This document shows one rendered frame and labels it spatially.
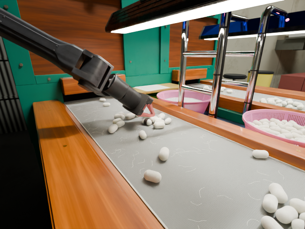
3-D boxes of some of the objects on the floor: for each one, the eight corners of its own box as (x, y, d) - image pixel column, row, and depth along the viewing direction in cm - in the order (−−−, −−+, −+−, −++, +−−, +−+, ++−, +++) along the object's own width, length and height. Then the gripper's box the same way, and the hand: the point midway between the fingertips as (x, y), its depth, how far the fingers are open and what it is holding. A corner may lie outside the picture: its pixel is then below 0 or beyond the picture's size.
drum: (237, 103, 344) (243, 70, 321) (250, 101, 360) (257, 70, 338) (256, 109, 308) (264, 72, 286) (270, 106, 325) (279, 72, 302)
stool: (254, 114, 281) (263, 75, 259) (229, 121, 254) (236, 77, 232) (225, 105, 330) (230, 72, 308) (202, 110, 303) (205, 73, 281)
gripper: (108, 97, 52) (140, 119, 62) (123, 105, 44) (157, 128, 54) (120, 80, 53) (150, 104, 63) (136, 84, 45) (168, 111, 55)
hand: (152, 114), depth 58 cm, fingers closed
